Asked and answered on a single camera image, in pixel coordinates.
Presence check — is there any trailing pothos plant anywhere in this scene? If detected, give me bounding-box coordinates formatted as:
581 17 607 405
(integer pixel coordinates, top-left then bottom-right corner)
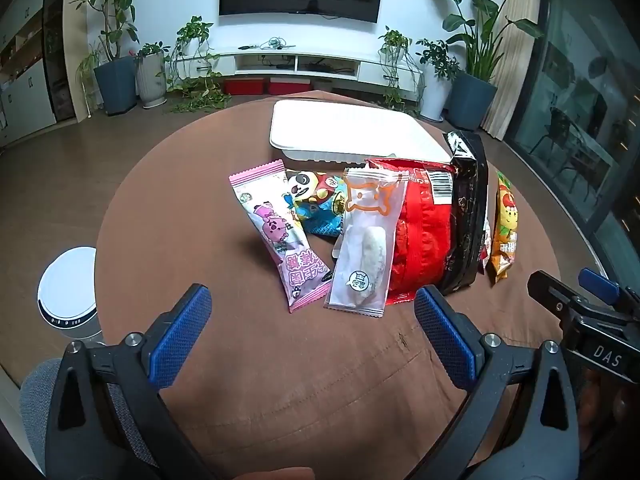
167 16 236 115
377 25 426 111

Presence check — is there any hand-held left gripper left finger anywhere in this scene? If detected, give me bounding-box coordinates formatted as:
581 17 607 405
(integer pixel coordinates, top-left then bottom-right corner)
45 282 221 480

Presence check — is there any beige curtain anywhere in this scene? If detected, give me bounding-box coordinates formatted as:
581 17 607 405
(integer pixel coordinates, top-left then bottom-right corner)
480 0 543 141

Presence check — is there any panda print snack packet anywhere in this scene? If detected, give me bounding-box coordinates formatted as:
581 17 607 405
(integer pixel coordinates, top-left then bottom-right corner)
282 169 351 238

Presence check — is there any white wooden cabinet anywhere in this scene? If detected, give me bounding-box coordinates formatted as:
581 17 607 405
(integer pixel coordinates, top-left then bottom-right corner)
0 0 76 148

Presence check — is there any tall plant in blue-grey pot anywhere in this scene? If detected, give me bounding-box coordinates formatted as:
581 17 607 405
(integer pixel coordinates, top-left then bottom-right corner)
75 0 146 117

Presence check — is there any clear packet orange cat print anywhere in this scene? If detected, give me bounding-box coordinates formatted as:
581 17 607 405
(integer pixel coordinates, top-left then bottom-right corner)
324 166 408 320

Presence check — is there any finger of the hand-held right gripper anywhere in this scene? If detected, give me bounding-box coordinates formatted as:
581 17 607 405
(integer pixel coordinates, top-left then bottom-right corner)
579 267 640 321
527 270 586 331

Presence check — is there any white foam tray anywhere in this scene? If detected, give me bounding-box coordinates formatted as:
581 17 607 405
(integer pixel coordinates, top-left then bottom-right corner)
269 100 451 165

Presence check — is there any glass sliding door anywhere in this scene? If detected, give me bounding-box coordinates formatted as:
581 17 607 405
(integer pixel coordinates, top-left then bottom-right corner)
502 0 640 321

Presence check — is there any plant in white ribbed pot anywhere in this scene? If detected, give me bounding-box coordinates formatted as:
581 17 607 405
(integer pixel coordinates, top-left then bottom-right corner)
134 41 168 109

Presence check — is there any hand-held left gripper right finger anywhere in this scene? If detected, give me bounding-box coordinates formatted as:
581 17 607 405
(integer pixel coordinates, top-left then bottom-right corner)
414 284 583 480

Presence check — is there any large red snack packet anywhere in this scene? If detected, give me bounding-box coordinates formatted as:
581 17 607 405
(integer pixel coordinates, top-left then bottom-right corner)
367 157 463 306

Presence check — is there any plant in tall white pot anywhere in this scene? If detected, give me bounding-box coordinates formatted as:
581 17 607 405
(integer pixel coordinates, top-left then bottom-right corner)
415 37 461 123

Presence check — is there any big-leaf plant in blue-grey pot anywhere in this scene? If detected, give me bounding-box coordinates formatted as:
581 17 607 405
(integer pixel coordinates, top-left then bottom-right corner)
420 0 546 131

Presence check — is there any yellow orange snack packet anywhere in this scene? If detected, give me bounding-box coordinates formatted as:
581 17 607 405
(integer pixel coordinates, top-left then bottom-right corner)
487 170 521 288

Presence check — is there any pink snack packet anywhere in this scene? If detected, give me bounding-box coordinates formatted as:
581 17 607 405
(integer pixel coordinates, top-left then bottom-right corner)
229 159 335 315

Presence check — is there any red storage box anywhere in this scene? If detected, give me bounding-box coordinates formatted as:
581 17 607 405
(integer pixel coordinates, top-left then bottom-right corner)
222 77 266 96
268 77 313 96

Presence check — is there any grey chair seat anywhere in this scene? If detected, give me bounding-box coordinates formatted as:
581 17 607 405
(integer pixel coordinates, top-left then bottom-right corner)
20 345 166 480

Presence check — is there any black snack packet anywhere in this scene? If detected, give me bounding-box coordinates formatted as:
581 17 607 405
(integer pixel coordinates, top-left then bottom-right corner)
440 130 490 296

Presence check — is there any white television cabinet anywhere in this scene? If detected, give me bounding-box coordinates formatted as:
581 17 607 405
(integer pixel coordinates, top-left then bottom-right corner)
172 49 426 92

